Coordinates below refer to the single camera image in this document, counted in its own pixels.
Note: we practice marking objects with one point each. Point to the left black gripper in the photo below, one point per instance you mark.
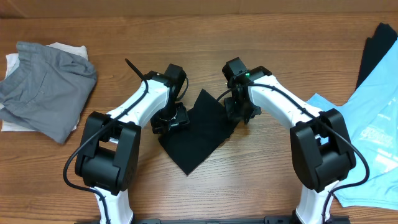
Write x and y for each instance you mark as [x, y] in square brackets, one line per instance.
[181, 119]

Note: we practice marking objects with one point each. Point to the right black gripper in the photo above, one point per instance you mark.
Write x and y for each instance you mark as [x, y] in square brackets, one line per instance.
[239, 110]

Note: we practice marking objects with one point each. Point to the black Sydrogen garment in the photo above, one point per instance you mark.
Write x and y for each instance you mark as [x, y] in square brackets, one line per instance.
[209, 128]

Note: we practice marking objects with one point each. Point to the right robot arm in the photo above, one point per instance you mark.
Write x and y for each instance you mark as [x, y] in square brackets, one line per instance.
[321, 155]

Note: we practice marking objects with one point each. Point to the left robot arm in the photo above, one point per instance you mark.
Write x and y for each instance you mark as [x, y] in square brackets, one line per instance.
[109, 148]

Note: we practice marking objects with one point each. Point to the white folded garment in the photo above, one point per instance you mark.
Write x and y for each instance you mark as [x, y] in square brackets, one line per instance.
[13, 62]

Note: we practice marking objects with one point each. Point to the grey folded garment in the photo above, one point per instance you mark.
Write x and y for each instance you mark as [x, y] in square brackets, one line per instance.
[47, 91]

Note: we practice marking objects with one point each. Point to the light blue garment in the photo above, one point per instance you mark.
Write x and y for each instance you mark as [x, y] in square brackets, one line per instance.
[371, 119]

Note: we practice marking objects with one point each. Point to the black garment under blue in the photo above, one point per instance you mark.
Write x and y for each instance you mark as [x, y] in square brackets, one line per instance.
[375, 49]

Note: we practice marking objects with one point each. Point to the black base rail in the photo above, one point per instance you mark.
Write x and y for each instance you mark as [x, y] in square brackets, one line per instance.
[214, 220]

